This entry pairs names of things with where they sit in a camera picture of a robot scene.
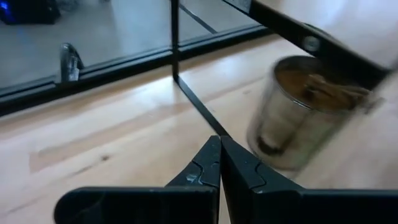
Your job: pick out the dark striped tin can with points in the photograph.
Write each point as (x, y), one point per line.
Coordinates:
(292, 124)

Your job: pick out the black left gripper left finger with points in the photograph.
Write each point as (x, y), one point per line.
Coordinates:
(140, 205)

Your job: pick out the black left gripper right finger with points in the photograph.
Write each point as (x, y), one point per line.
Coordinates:
(280, 208)

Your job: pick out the dark box with blue light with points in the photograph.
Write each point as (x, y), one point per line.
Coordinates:
(28, 11)

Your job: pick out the wooden shelf black metal frame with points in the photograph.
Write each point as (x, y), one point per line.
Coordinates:
(280, 26)

